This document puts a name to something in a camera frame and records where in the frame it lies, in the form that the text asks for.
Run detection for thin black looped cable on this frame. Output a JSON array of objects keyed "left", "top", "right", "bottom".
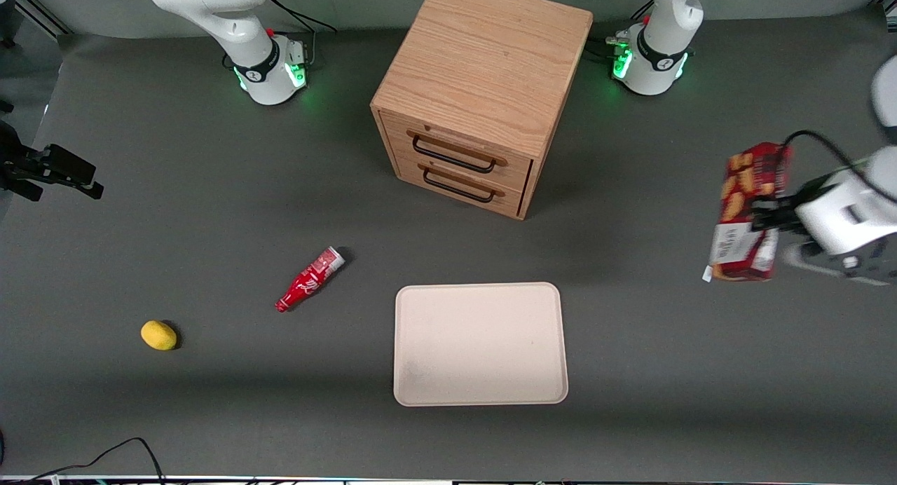
[{"left": 0, "top": 437, "right": 166, "bottom": 485}]

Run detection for dark grey table mat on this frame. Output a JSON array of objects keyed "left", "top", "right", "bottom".
[{"left": 0, "top": 8, "right": 897, "bottom": 480}]

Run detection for black left arm base cables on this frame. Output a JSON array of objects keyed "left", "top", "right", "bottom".
[{"left": 587, "top": 1, "right": 652, "bottom": 62}]

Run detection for short black drawer handle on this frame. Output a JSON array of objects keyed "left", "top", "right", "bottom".
[{"left": 423, "top": 166, "right": 497, "bottom": 204}]

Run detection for white rectangular plastic tray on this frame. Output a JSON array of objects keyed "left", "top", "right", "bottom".
[{"left": 394, "top": 282, "right": 569, "bottom": 407}]

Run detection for wooden drawer with long handle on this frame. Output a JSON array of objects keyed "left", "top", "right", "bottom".
[{"left": 382, "top": 112, "right": 535, "bottom": 191}]

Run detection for red cookie box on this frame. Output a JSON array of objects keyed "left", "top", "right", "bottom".
[{"left": 709, "top": 142, "right": 793, "bottom": 282}]

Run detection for black aluminium frame rail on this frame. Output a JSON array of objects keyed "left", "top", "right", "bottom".
[{"left": 13, "top": 0, "right": 73, "bottom": 37}]

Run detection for yellow lemon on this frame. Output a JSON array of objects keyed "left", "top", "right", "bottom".
[{"left": 140, "top": 320, "right": 178, "bottom": 351}]

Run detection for black right arm base cable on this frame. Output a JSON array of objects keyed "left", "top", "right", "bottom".
[{"left": 268, "top": 0, "right": 338, "bottom": 65}]

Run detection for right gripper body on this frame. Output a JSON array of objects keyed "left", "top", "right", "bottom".
[{"left": 0, "top": 119, "right": 47, "bottom": 191}]

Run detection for red cola bottle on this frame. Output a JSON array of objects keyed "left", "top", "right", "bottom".
[{"left": 275, "top": 246, "right": 346, "bottom": 313}]

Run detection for long black drawer handle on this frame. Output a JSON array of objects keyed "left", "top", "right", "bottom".
[{"left": 412, "top": 135, "right": 498, "bottom": 174}]

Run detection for wooden drawer cabinet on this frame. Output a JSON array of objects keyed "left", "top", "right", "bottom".
[{"left": 370, "top": 0, "right": 594, "bottom": 221}]

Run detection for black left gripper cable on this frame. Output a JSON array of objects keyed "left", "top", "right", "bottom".
[{"left": 783, "top": 130, "right": 873, "bottom": 181}]

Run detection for wooden drawer with short handle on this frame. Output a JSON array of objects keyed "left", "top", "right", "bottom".
[{"left": 395, "top": 156, "right": 526, "bottom": 217}]

